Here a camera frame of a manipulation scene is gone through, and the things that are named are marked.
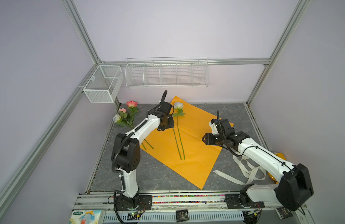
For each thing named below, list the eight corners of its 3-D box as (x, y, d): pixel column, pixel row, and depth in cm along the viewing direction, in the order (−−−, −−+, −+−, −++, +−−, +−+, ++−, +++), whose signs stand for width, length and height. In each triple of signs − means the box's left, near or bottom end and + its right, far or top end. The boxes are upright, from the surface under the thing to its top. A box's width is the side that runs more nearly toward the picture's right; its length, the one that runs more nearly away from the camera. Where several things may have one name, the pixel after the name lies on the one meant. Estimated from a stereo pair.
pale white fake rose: (112, 120, 109) (110, 118, 106) (118, 115, 112) (117, 113, 110) (124, 129, 104) (123, 127, 101) (130, 124, 107) (129, 121, 104)
